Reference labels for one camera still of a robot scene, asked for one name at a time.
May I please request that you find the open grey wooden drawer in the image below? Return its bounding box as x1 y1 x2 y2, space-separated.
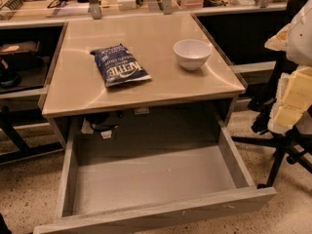
34 104 276 234

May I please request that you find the blue Kettle chip bag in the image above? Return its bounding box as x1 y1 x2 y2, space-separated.
90 44 151 88

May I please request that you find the black soldering stand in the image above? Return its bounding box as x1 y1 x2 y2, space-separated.
1 0 23 13

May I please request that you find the beige top drawer cabinet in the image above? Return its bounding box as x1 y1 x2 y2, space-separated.
41 13 245 144

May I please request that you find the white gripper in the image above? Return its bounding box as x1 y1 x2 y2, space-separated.
264 24 312 129

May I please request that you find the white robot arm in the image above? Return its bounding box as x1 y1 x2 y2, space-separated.
264 0 312 134

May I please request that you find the white bowl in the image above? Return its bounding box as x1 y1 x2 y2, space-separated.
174 39 212 70

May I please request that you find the black cable under cabinet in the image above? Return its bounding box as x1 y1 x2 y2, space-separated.
85 111 125 134

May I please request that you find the long background workbench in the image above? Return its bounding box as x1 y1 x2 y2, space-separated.
0 0 291 29

